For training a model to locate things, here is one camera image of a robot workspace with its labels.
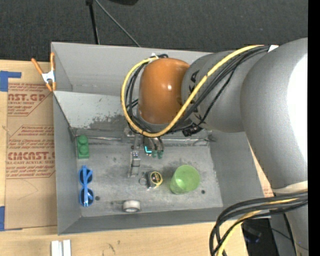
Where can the black cylinder on white bracket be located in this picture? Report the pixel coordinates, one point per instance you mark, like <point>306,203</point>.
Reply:
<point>192,130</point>

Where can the green toy building block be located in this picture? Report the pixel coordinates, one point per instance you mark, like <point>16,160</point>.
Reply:
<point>83,147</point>

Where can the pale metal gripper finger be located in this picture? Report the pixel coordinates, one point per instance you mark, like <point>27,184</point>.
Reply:
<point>135,154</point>
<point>136,163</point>

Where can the black and yellow tape measure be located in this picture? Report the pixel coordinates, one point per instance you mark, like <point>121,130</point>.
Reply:
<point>153,179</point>

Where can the brown cardboard board red print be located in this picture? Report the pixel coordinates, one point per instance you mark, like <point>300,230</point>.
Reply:
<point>30,195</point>

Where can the grey metal bin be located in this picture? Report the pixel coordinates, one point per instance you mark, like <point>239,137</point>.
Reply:
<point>112,175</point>

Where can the green plastic cup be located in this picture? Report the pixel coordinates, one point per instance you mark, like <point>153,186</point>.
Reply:
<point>185,180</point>

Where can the blue sunglasses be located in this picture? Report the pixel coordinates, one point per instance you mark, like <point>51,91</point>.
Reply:
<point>86,186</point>

